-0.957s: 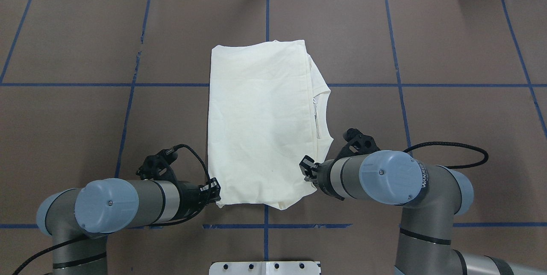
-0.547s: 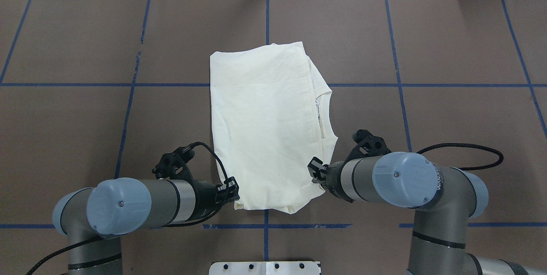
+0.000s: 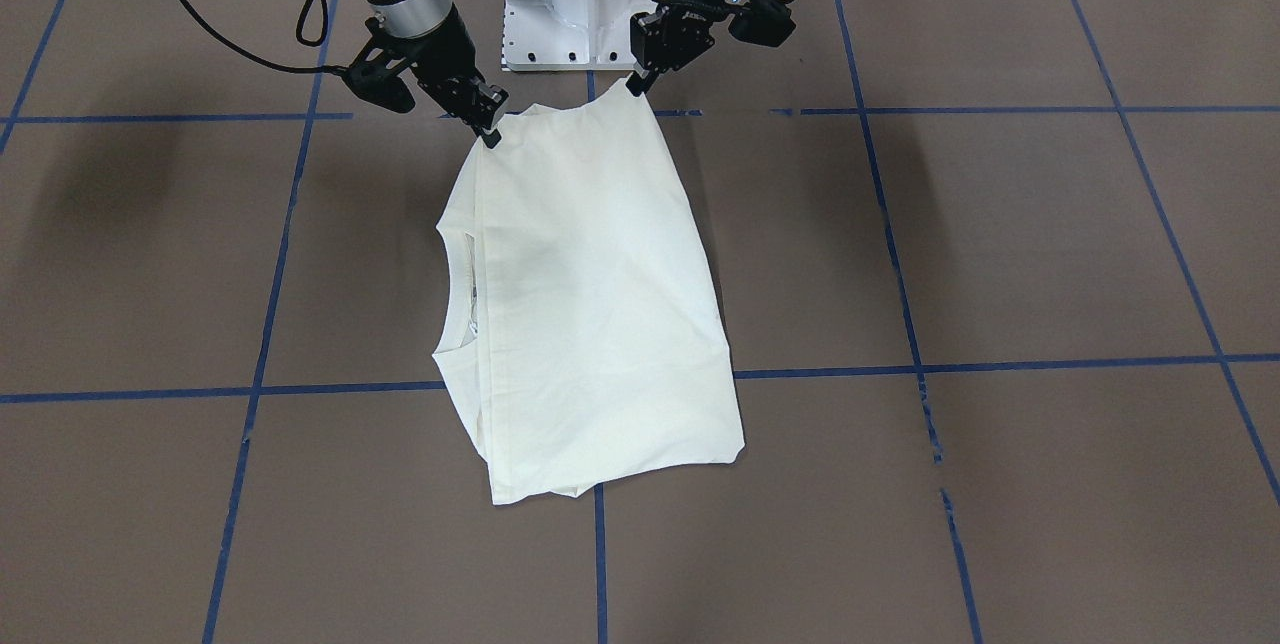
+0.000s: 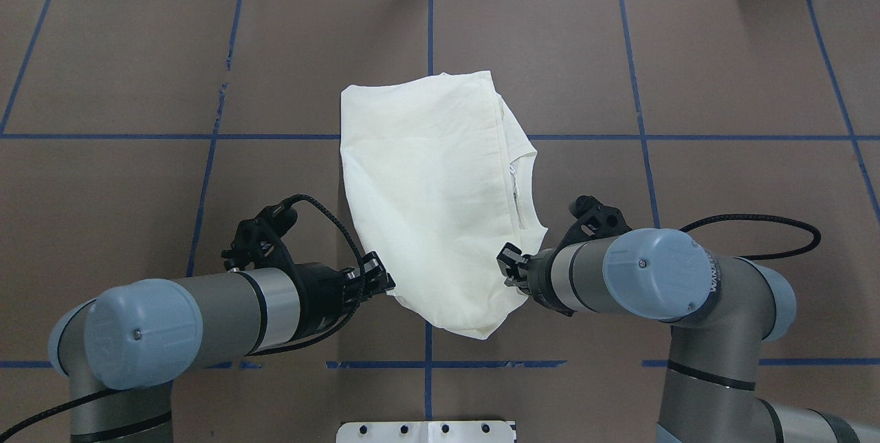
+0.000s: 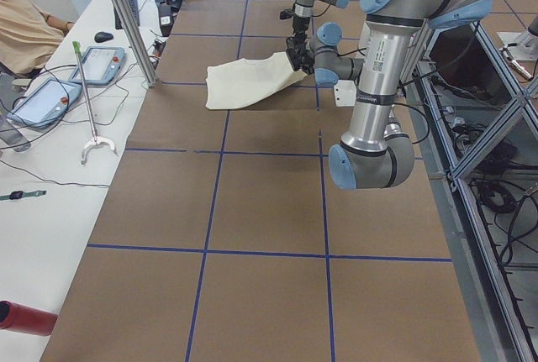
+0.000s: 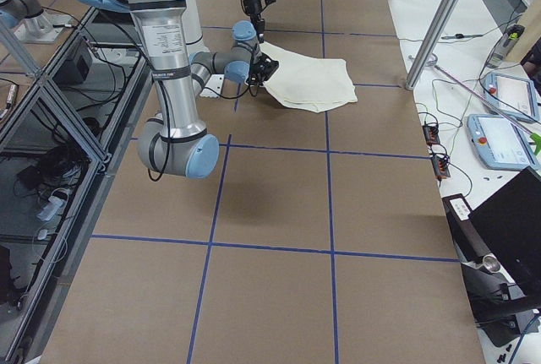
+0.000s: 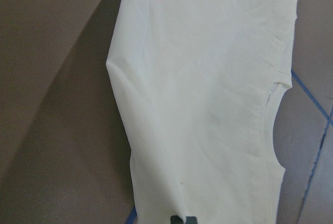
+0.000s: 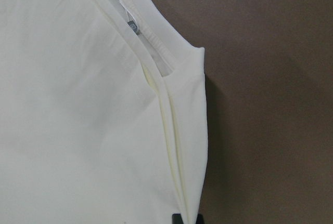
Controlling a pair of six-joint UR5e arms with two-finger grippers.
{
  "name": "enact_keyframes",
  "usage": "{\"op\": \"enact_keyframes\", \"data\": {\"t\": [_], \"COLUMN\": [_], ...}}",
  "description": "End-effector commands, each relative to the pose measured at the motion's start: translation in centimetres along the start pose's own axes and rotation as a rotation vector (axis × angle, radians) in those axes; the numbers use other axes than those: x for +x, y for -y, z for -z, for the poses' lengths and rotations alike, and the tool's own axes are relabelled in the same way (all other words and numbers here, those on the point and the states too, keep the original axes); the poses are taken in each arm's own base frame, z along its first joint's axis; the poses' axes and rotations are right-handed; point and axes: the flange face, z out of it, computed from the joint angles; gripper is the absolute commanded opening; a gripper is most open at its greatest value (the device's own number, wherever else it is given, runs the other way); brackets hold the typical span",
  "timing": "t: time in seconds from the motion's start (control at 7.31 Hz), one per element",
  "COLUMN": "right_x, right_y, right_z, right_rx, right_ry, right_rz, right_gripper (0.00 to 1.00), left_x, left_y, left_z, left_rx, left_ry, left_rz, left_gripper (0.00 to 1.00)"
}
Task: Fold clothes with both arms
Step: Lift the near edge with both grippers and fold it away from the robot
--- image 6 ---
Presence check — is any green strap wristwatch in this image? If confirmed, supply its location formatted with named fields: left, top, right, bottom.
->
left=441, top=33, right=484, bottom=41

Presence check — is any grabber reach tool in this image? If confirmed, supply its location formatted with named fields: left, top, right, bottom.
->
left=407, top=53, right=541, bottom=149

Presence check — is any orange black connector module near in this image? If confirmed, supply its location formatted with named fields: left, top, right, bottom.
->
left=430, top=154, right=451, bottom=182

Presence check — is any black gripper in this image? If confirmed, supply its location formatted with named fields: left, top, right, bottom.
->
left=243, top=0, right=265, bottom=43
left=249, top=54, right=279, bottom=85

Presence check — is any orange black connector module far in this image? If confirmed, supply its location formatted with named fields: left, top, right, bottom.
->
left=422, top=123, right=440, bottom=145

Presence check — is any teach pendant far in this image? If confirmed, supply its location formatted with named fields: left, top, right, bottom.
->
left=481, top=73, right=540, bottom=123

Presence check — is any cream long-sleeve printed shirt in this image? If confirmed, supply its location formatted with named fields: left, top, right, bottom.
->
left=260, top=42, right=358, bottom=113

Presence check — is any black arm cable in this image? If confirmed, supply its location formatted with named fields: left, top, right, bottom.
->
left=145, top=80, right=259, bottom=182

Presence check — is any teach pendant near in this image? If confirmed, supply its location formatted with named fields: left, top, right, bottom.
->
left=467, top=114, right=540, bottom=171

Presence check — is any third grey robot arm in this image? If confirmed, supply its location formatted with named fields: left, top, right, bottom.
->
left=1, top=0, right=70, bottom=44

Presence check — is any aluminium frame post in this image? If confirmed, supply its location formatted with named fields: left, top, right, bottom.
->
left=405, top=0, right=458, bottom=90

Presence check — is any orange black connector module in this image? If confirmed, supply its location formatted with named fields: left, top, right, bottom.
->
left=430, top=154, right=451, bottom=182
left=422, top=123, right=440, bottom=145

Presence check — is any teach pendant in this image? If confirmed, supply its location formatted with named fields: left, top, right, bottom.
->
left=481, top=73, right=540, bottom=123
left=467, top=114, right=540, bottom=171

